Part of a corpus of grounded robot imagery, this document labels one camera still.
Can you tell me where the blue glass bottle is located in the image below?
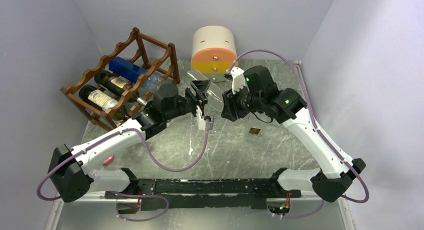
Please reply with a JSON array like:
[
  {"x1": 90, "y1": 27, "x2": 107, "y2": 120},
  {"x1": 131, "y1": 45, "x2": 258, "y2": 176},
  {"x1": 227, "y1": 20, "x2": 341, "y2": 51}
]
[{"x1": 108, "y1": 57, "x2": 164, "y2": 92}]

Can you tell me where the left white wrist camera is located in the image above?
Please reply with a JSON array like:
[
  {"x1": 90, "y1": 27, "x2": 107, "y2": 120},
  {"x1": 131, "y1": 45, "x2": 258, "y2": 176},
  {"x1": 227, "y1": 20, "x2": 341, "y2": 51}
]
[{"x1": 195, "y1": 105, "x2": 215, "y2": 131}]

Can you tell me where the small clear glass bottle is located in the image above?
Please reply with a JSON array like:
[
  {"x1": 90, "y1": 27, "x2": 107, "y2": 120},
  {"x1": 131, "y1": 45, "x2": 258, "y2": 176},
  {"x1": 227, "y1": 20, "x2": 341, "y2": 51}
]
[{"x1": 184, "y1": 69, "x2": 224, "y2": 112}]

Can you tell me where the olive green wine bottle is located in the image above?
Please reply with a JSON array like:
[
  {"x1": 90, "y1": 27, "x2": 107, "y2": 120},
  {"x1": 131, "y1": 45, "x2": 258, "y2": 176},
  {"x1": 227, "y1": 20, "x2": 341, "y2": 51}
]
[{"x1": 94, "y1": 70, "x2": 148, "y2": 106}]

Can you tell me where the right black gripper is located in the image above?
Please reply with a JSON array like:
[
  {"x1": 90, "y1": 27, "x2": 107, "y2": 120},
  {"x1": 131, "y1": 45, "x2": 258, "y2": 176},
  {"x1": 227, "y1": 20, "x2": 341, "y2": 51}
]
[{"x1": 221, "y1": 82, "x2": 264, "y2": 122}]

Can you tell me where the black base frame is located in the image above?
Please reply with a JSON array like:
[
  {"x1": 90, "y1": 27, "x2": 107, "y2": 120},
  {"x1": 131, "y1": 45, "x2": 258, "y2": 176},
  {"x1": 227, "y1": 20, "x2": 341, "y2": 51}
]
[{"x1": 100, "y1": 178, "x2": 307, "y2": 214}]

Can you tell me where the pink cube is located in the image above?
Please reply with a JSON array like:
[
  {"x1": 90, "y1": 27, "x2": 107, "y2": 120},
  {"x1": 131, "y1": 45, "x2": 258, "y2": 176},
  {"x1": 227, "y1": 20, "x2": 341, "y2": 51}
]
[{"x1": 102, "y1": 156, "x2": 115, "y2": 166}]

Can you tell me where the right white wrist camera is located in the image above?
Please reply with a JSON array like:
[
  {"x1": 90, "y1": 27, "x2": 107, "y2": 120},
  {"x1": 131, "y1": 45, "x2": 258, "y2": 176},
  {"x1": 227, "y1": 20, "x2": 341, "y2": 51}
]
[{"x1": 229, "y1": 67, "x2": 247, "y2": 95}]

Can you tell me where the brown wooden wine rack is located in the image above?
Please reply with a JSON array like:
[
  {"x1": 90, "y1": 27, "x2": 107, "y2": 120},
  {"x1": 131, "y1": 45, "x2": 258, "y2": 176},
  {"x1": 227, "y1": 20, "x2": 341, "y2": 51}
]
[{"x1": 61, "y1": 27, "x2": 181, "y2": 131}]

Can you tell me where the clear bottle black gold cap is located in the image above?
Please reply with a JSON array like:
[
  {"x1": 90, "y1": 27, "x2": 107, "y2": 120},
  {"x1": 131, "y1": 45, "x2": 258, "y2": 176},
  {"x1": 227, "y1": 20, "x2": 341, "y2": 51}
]
[{"x1": 244, "y1": 113, "x2": 266, "y2": 141}]

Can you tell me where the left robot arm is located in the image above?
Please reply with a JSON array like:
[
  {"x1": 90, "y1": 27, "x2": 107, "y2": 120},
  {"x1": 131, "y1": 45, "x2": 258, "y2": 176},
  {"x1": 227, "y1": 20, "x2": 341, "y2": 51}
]
[{"x1": 46, "y1": 80, "x2": 212, "y2": 203}]

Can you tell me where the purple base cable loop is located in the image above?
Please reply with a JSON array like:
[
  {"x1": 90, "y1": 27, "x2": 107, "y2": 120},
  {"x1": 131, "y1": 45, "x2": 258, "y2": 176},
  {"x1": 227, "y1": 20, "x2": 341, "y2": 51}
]
[{"x1": 115, "y1": 192, "x2": 170, "y2": 222}]

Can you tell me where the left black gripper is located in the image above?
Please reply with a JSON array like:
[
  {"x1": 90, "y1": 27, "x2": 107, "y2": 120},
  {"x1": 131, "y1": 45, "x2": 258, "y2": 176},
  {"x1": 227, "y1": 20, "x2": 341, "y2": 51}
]
[{"x1": 165, "y1": 80, "x2": 212, "y2": 121}]

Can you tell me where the dark green labelled wine bottle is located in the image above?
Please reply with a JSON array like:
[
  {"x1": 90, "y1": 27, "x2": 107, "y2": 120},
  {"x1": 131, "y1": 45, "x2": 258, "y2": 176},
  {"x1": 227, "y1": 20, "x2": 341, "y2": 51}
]
[{"x1": 78, "y1": 84, "x2": 128, "y2": 121}]

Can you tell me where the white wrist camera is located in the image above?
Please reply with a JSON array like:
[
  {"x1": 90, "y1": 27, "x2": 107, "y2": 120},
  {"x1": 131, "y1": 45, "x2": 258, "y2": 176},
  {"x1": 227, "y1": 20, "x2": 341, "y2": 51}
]
[
  {"x1": 195, "y1": 105, "x2": 215, "y2": 131},
  {"x1": 229, "y1": 67, "x2": 247, "y2": 95}
]

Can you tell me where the cream orange yellow drawer cabinet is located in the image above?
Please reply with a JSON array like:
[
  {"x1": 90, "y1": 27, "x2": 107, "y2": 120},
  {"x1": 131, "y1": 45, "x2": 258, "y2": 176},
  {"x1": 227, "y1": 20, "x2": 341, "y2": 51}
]
[{"x1": 191, "y1": 25, "x2": 237, "y2": 83}]

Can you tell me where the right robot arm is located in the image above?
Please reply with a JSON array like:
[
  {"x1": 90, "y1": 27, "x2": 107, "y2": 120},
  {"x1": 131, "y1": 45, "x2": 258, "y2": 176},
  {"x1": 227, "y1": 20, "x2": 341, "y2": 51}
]
[{"x1": 221, "y1": 66, "x2": 366, "y2": 203}]

